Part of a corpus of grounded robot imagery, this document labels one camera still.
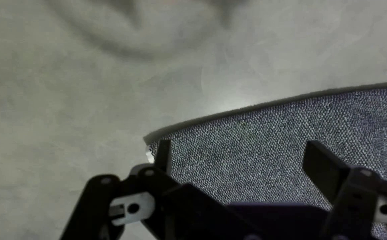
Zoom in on blue speckled towel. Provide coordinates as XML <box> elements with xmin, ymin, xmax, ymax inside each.
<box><xmin>142</xmin><ymin>80</ymin><xmax>387</xmax><ymax>240</ymax></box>

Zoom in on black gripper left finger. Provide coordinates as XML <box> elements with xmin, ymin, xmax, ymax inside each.
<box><xmin>60</xmin><ymin>140</ymin><xmax>246</xmax><ymax>240</ymax></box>

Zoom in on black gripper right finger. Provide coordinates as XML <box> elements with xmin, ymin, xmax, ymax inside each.
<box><xmin>301</xmin><ymin>140</ymin><xmax>387</xmax><ymax>240</ymax></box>

